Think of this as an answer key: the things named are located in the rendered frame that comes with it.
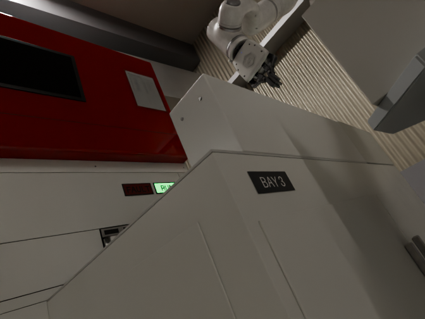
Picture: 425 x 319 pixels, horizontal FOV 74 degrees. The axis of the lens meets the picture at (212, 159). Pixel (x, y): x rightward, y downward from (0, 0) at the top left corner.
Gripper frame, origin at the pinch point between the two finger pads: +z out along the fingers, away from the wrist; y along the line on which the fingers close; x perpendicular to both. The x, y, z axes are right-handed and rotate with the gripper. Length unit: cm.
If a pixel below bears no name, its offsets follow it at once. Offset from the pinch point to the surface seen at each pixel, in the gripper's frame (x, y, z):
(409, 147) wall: 179, -1, 9
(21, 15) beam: -9, -99, -244
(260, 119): -30.8, -0.4, 23.1
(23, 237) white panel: -49, -60, 1
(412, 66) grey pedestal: -30.2, 16.6, 34.4
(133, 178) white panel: -13, -56, -15
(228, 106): -38.0, -0.1, 22.1
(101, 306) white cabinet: -46, -37, 31
